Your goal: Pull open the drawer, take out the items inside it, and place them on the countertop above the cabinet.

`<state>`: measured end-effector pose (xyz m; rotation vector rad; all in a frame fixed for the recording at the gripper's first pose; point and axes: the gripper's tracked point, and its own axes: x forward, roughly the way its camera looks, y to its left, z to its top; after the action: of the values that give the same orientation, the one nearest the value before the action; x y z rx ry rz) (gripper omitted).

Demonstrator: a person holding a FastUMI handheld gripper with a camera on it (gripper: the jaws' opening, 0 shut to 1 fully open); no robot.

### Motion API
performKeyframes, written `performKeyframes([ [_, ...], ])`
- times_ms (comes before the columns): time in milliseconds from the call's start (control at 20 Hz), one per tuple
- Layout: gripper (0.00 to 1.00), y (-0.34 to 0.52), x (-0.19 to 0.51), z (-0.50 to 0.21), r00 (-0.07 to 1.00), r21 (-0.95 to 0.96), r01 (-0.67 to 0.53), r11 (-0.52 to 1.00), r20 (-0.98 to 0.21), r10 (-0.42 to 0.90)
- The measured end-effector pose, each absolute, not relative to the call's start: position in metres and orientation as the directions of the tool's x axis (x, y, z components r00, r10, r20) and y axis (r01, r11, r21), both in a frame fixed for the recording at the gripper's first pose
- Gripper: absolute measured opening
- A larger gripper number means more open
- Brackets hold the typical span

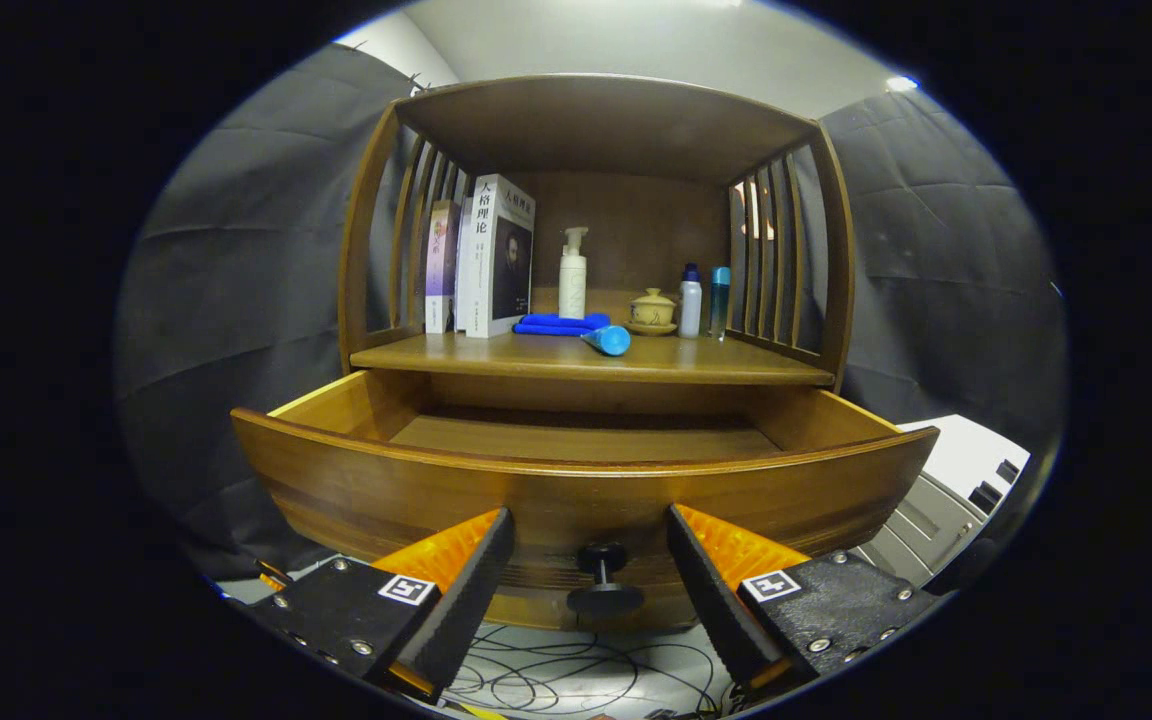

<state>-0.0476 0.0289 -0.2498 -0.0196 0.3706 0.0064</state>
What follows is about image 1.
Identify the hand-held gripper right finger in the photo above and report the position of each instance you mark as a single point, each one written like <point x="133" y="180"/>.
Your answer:
<point x="711" y="600"/>

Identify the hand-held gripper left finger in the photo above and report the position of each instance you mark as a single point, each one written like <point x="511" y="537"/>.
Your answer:
<point x="471" y="600"/>

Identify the black round drawer knob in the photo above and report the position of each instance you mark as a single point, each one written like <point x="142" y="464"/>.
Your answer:
<point x="604" y="598"/>

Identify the brown wooden drawer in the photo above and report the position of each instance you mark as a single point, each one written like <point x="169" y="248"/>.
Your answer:
<point x="576" y="490"/>

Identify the blue and white cosmetic tube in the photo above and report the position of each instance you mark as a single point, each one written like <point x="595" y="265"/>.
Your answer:
<point x="611" y="340"/>

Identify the brown wooden countertop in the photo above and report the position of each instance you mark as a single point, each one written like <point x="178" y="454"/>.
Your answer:
<point x="696" y="360"/>

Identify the white drawer unit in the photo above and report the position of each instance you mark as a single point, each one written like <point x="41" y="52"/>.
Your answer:
<point x="956" y="455"/>

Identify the brown wooden cabinet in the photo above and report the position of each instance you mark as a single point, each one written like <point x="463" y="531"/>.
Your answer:
<point x="636" y="230"/>

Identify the orange and black tool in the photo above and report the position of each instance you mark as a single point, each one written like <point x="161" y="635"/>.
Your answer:
<point x="273" y="575"/>

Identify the blue folded cloth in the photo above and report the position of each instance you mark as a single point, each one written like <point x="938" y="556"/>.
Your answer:
<point x="551" y="323"/>

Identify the white bottle with blue cap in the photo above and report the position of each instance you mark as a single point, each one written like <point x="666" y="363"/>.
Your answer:
<point x="690" y="305"/>

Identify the beige lidded tea cup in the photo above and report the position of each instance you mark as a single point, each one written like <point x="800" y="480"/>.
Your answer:
<point x="652" y="310"/>

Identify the teal slim bottle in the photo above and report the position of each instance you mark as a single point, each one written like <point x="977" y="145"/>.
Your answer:
<point x="719" y="300"/>

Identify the white pump bottle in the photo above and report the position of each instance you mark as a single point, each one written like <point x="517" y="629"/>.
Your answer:
<point x="572" y="285"/>

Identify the thin purple book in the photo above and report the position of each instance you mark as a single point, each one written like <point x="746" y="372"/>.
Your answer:
<point x="441" y="265"/>

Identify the thick white book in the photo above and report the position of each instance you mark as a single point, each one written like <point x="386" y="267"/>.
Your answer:
<point x="481" y="260"/>

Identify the black backdrop cloth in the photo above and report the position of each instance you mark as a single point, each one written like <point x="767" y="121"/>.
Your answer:
<point x="236" y="300"/>

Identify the small ceiling spotlight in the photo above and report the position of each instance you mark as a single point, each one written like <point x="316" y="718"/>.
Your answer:
<point x="901" y="84"/>

